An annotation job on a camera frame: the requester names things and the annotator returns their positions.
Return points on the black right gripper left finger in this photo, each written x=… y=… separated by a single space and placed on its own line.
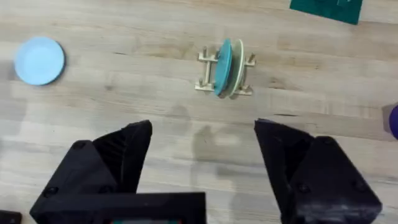
x=102 y=168

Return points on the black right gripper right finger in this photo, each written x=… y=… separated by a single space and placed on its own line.
x=314 y=180

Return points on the small wooden peg rack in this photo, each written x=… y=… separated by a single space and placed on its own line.
x=207 y=70

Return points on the purple plate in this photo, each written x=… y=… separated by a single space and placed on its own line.
x=394 y=122

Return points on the light blue plate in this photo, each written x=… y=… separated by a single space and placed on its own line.
x=39 y=60

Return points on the pale green plate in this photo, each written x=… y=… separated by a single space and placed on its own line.
x=237 y=65

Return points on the teal plate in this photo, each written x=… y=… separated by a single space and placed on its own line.
x=223 y=67

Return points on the green board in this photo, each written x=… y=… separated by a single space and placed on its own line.
x=326 y=9

